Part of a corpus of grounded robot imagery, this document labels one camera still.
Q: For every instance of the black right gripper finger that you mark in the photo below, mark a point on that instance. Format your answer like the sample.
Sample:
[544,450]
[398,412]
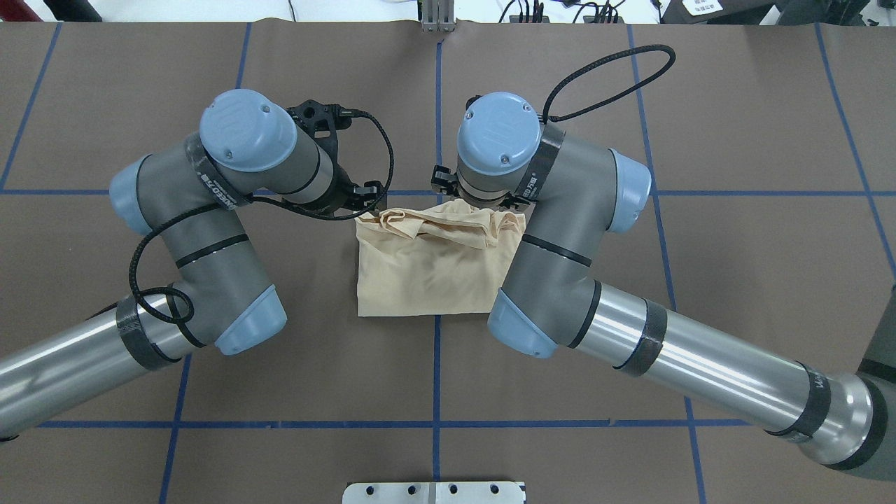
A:
[515,203]

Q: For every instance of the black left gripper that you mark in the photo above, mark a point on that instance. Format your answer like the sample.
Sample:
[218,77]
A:
[342,190]

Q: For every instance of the cream long-sleeve graphic shirt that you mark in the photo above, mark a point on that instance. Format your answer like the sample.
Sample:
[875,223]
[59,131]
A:
[449,259]

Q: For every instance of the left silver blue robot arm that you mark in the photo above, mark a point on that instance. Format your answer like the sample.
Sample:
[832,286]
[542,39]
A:
[195,279]

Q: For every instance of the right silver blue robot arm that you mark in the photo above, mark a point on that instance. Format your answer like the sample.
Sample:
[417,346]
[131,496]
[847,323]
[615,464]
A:
[601,263]

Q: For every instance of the brown paper table cover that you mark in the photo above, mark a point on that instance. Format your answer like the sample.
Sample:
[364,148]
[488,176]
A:
[335,398]

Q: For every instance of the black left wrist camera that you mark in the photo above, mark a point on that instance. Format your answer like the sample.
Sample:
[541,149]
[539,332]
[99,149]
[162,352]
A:
[321,122]

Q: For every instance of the aluminium frame post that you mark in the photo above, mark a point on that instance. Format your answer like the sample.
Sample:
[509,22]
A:
[436,15]

